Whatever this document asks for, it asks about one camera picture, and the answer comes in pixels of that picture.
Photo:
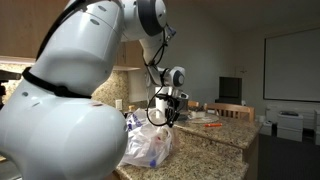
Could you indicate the white wall outlet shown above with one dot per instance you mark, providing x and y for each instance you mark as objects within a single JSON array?
[{"x": 118, "y": 104}]

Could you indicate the white plastic shopping bag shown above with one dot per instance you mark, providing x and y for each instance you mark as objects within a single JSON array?
[{"x": 149, "y": 144}]

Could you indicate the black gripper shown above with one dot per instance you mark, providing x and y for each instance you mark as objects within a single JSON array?
[{"x": 175, "y": 101}]

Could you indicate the white wall whiteboard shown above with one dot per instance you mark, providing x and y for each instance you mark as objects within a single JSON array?
[{"x": 292, "y": 67}]

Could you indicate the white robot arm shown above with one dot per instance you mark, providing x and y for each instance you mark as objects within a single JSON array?
[{"x": 51, "y": 128}]

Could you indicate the black monitor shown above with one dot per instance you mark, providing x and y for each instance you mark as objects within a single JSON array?
[{"x": 230, "y": 90}]

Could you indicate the white paper towel roll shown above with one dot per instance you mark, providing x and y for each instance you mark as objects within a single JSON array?
[{"x": 161, "y": 105}]

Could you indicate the round glass lid dish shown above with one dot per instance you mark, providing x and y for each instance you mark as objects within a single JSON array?
[{"x": 202, "y": 118}]

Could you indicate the wooden chair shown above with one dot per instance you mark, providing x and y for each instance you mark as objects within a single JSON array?
[{"x": 231, "y": 111}]

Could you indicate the orange marker pen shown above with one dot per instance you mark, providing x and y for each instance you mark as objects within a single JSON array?
[{"x": 213, "y": 125}]

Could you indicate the white printer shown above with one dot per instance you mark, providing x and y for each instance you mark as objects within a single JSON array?
[{"x": 290, "y": 125}]

